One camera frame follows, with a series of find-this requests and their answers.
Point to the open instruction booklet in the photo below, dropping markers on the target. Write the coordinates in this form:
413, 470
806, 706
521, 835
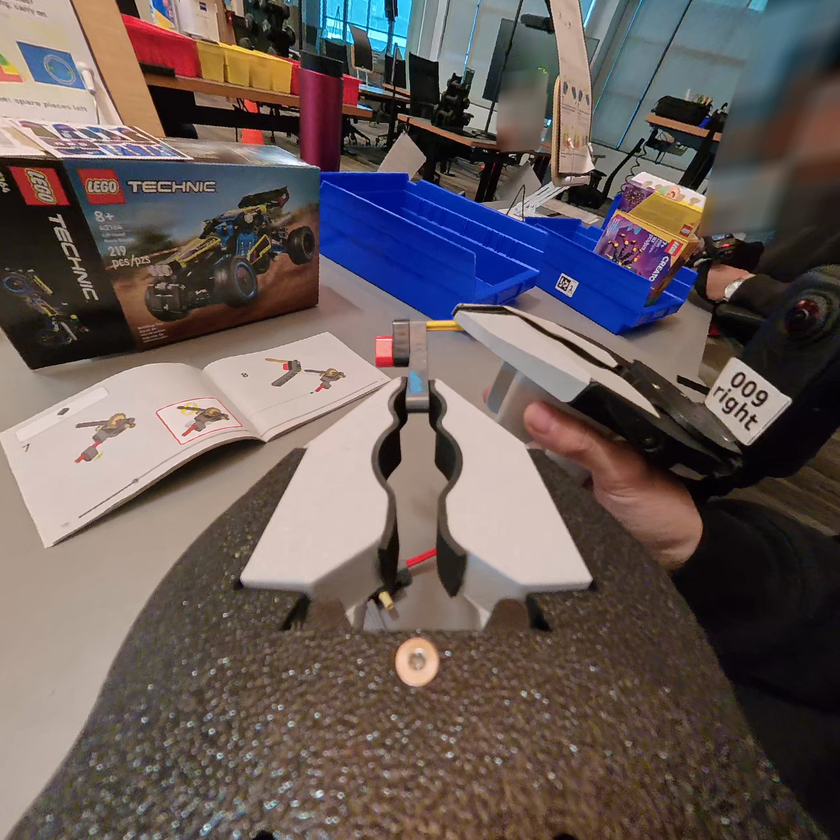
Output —
131, 446

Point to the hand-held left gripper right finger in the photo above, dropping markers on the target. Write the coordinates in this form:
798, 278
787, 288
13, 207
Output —
518, 525

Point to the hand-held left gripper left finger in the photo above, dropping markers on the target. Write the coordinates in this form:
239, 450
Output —
315, 525

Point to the purple toy box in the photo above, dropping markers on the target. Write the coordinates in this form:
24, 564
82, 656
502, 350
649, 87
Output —
643, 249

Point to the lego set box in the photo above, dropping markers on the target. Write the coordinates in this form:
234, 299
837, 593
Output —
197, 249

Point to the red plastic bin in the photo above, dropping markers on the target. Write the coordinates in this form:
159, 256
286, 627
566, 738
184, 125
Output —
161, 46

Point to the instruction poster board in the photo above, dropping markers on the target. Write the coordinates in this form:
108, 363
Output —
52, 65

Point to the yellow plastic bin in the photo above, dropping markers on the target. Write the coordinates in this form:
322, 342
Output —
243, 65

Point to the person's right forearm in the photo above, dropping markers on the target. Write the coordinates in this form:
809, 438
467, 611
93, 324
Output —
774, 623

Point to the sticker sheet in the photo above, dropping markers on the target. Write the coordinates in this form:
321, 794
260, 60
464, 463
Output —
98, 139

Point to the person's right hand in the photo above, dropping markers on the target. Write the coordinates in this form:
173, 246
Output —
630, 492

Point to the grey beam yellow axle assembly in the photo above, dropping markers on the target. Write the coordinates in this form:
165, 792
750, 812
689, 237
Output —
417, 354

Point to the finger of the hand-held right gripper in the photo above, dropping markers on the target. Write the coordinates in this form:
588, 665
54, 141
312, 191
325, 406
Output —
525, 313
544, 361

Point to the tilted display board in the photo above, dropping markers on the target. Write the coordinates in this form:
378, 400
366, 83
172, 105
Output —
572, 85

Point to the tan gear red axle assembly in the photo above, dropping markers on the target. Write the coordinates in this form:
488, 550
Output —
420, 558

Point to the pink bottle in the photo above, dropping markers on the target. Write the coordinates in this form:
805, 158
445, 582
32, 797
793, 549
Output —
321, 111

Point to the wooden shelf table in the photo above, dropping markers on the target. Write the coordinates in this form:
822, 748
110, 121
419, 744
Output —
262, 98

